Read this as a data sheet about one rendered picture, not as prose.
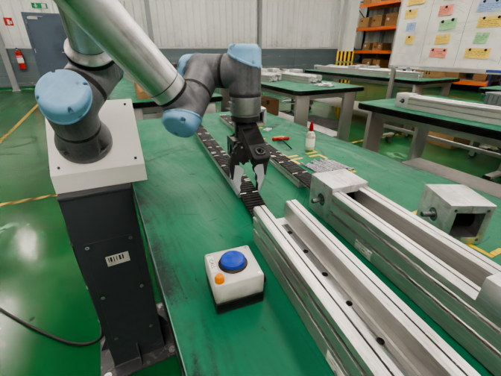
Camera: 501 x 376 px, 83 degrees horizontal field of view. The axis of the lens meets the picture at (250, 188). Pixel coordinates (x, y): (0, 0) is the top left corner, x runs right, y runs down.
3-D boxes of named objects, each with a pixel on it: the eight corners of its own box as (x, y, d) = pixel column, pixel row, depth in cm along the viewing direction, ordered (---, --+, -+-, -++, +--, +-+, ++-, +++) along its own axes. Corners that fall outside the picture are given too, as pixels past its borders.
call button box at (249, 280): (206, 280, 51) (203, 252, 48) (256, 267, 54) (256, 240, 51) (216, 315, 44) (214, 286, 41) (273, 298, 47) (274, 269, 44)
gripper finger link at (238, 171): (232, 188, 80) (239, 157, 77) (239, 197, 75) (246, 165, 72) (222, 187, 79) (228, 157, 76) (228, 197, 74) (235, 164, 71)
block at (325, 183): (300, 208, 74) (303, 174, 70) (340, 200, 78) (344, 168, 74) (318, 226, 66) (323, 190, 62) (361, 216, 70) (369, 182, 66)
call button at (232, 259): (218, 261, 47) (217, 251, 47) (241, 256, 49) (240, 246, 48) (224, 277, 44) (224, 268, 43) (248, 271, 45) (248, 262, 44)
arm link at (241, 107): (265, 97, 65) (232, 99, 62) (265, 117, 67) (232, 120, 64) (254, 93, 71) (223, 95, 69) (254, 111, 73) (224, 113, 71)
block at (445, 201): (404, 218, 69) (414, 183, 65) (451, 218, 69) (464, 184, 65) (426, 243, 60) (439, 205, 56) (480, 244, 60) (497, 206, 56)
